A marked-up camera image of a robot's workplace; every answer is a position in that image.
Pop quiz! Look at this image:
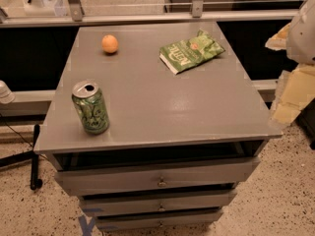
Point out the white cylinder object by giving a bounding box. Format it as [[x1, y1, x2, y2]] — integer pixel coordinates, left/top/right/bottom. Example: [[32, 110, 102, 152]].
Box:
[[0, 81, 15, 104]]

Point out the grey drawer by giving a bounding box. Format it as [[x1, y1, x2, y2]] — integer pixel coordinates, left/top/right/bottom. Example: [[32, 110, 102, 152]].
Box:
[[55, 157, 260, 196], [95, 208, 222, 232], [80, 190, 236, 216]]

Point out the black stand leg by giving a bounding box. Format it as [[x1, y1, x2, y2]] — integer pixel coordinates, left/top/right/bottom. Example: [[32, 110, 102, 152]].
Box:
[[0, 124, 43, 191]]

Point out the metal frame rail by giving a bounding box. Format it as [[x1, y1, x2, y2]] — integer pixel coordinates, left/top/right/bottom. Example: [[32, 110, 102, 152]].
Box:
[[0, 9, 298, 29]]

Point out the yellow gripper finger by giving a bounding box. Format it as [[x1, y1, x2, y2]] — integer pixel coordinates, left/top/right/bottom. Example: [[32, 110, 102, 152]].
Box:
[[265, 24, 290, 51], [271, 64, 315, 126]]

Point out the green jalapeno chip bag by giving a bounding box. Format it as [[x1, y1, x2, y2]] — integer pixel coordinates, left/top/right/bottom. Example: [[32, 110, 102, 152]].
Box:
[[159, 29, 225, 75]]

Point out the grey drawer cabinet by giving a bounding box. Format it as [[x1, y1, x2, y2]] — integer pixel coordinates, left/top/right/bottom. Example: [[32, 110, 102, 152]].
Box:
[[33, 21, 284, 232]]

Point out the bottom grey drawer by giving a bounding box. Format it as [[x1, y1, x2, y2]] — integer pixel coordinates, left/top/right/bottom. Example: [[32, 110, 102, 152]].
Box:
[[95, 208, 222, 232]]

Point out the top grey drawer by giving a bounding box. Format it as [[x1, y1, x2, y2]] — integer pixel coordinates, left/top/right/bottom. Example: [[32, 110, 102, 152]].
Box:
[[55, 157, 260, 196]]

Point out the orange fruit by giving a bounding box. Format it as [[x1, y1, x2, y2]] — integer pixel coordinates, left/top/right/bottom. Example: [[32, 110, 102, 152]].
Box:
[[101, 34, 118, 54]]

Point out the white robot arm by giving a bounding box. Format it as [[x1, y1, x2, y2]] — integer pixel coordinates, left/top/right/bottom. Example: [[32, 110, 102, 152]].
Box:
[[265, 0, 315, 126]]

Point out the green soda can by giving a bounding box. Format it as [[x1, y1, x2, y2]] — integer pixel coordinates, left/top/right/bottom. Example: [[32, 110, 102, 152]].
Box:
[[72, 80, 109, 135]]

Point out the middle grey drawer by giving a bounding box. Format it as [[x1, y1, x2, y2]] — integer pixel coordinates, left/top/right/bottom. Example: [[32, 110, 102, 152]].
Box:
[[80, 190, 236, 216]]

